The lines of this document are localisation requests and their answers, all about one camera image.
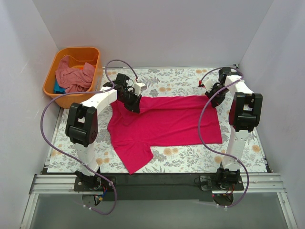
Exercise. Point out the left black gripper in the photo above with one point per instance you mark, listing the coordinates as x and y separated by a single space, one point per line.
131 100

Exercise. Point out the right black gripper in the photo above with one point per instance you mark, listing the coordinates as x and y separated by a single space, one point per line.
216 96

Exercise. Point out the magenta t shirt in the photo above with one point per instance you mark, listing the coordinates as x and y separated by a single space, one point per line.
162 121

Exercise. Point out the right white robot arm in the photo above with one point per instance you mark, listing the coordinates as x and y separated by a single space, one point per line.
244 116

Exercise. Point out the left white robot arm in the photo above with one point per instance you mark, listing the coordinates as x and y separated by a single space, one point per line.
82 123

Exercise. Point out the floral table mat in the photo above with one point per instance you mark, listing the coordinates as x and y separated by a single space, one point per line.
173 159

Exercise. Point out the salmon pink t shirt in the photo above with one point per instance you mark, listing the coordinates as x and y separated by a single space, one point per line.
74 79

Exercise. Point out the teal garment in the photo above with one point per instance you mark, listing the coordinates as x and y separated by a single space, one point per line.
58 89

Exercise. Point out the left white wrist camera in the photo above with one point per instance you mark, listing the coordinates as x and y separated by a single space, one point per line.
139 88

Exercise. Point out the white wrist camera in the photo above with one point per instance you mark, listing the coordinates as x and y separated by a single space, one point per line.
139 88
207 84

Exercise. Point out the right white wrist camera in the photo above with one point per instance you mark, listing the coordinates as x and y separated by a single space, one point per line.
207 84

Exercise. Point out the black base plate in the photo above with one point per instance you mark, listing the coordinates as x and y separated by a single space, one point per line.
157 186

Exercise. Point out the aluminium frame rail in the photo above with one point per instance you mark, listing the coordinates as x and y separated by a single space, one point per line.
67 184

